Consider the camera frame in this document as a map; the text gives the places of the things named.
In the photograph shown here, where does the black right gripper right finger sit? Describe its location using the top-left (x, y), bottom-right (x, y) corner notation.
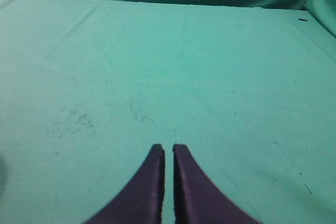
top-left (173, 144), bottom-right (259, 224)

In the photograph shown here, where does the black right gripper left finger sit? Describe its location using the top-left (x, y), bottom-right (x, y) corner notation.
top-left (85, 144), bottom-right (165, 223)

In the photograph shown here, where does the green table cloth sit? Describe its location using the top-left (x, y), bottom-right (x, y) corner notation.
top-left (1, 0), bottom-right (335, 223)

